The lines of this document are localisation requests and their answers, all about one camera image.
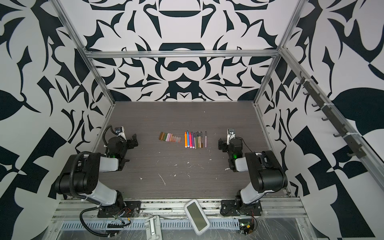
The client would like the purple highlighter pen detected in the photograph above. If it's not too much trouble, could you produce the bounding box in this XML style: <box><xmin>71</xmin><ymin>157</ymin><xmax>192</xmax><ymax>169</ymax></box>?
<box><xmin>191</xmin><ymin>133</ymin><xmax>196</xmax><ymax>149</ymax></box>

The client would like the pink red highlighter pen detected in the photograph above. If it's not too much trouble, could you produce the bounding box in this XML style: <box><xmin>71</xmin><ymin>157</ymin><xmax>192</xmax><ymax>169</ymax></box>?
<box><xmin>190</xmin><ymin>132</ymin><xmax>194</xmax><ymax>148</ymax></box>

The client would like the blue highlighter pen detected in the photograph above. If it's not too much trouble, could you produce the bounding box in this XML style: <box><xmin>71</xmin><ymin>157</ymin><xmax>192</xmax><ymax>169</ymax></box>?
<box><xmin>187</xmin><ymin>131</ymin><xmax>191</xmax><ymax>148</ymax></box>

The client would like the orange highlighter pen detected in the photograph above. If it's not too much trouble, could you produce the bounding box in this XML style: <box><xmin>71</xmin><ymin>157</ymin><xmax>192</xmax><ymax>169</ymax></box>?
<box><xmin>185</xmin><ymin>132</ymin><xmax>188</xmax><ymax>148</ymax></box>

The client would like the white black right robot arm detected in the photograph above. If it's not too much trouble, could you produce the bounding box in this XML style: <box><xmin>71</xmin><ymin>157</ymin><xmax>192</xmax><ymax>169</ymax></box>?
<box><xmin>218</xmin><ymin>138</ymin><xmax>288</xmax><ymax>207</ymax></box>

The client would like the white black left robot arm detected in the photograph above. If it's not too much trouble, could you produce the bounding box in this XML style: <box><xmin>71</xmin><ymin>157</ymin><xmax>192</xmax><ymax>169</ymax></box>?
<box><xmin>55</xmin><ymin>134</ymin><xmax>139</xmax><ymax>209</ymax></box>

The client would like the white tablet device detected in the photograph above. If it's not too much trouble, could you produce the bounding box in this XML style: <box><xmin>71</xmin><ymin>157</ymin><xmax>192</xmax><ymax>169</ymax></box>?
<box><xmin>184</xmin><ymin>199</ymin><xmax>211</xmax><ymax>236</ymax></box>

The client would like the small circuit board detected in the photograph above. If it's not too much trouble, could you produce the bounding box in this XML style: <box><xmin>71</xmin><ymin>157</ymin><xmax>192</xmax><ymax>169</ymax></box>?
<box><xmin>239</xmin><ymin>218</ymin><xmax>258</xmax><ymax>236</ymax></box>

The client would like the aluminium horizontal back bar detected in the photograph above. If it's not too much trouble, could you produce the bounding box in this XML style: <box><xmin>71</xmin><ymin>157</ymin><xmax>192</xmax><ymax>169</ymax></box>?
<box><xmin>85</xmin><ymin>50</ymin><xmax>278</xmax><ymax>59</ymax></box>

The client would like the grey hook rack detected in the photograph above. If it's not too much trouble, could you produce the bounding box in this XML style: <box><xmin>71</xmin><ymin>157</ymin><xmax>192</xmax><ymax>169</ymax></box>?
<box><xmin>297</xmin><ymin>73</ymin><xmax>367</xmax><ymax>159</ymax></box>

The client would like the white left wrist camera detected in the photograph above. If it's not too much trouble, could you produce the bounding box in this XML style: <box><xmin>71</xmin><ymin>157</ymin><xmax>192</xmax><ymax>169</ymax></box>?
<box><xmin>115</xmin><ymin>127</ymin><xmax>127</xmax><ymax>141</ymax></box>

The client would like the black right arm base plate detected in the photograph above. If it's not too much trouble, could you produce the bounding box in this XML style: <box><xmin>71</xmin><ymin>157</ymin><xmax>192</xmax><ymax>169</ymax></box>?
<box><xmin>220</xmin><ymin>200</ymin><xmax>263</xmax><ymax>217</ymax></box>

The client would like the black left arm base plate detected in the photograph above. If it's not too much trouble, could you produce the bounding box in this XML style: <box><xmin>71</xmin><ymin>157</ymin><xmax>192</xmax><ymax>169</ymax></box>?
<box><xmin>97</xmin><ymin>201</ymin><xmax>142</xmax><ymax>218</ymax></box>

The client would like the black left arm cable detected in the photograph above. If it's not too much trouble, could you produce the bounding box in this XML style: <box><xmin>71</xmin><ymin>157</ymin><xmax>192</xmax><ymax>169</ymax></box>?
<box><xmin>68</xmin><ymin>151</ymin><xmax>91</xmax><ymax>199</ymax></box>

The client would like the white bracket front rail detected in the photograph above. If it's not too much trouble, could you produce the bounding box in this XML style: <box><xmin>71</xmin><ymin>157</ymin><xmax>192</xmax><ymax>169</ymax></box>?
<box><xmin>145</xmin><ymin>216</ymin><xmax>163</xmax><ymax>240</ymax></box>

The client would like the aluminium corner post back left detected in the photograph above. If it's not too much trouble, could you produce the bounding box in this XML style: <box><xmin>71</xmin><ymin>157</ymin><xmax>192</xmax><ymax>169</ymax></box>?
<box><xmin>50</xmin><ymin>0</ymin><xmax>116</xmax><ymax>106</ymax></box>

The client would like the aluminium corner post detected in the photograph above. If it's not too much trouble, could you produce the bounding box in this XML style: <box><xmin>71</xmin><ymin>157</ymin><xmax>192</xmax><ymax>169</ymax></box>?
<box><xmin>253</xmin><ymin>0</ymin><xmax>308</xmax><ymax>106</ymax></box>
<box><xmin>50</xmin><ymin>0</ymin><xmax>116</xmax><ymax>106</ymax></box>

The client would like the aluminium corner post back right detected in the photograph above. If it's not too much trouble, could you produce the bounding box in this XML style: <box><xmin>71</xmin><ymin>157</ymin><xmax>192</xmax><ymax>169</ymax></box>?
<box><xmin>253</xmin><ymin>0</ymin><xmax>308</xmax><ymax>106</ymax></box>

